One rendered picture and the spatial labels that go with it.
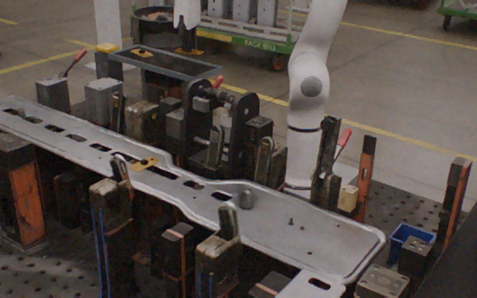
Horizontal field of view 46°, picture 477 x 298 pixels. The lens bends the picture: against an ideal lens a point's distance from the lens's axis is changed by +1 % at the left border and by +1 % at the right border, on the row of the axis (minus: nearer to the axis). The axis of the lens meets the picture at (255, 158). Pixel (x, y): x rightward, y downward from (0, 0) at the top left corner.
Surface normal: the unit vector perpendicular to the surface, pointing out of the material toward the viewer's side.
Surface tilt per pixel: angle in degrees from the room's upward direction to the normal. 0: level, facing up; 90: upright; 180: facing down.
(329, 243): 0
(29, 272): 0
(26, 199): 90
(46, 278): 0
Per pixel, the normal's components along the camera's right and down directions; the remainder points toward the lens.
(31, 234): 0.82, 0.29
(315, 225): 0.04, -0.89
